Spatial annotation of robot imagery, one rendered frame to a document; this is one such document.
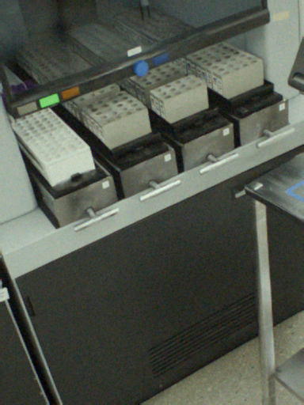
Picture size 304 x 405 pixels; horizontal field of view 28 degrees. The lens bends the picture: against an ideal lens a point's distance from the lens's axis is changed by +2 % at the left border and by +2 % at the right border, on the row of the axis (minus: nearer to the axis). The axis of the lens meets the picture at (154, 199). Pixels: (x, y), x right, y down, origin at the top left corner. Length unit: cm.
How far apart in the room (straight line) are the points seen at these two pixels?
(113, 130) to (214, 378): 87
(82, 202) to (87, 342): 39
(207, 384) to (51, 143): 90
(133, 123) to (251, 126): 28
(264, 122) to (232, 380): 79
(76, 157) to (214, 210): 39
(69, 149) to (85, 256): 24
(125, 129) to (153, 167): 10
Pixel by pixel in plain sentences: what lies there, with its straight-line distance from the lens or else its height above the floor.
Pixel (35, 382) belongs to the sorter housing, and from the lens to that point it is 152.
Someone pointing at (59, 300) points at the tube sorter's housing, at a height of 55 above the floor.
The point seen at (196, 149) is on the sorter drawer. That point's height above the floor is 78.
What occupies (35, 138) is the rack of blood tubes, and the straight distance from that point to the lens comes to 134.
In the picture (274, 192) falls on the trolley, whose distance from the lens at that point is 113.
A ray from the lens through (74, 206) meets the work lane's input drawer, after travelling 126.
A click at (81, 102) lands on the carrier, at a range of 141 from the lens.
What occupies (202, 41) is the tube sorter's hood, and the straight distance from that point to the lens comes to 134.
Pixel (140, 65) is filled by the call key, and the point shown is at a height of 99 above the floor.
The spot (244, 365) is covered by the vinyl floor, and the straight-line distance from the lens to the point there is 190.
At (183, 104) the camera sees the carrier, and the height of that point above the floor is 85.
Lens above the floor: 150
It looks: 36 degrees down
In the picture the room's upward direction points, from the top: 10 degrees counter-clockwise
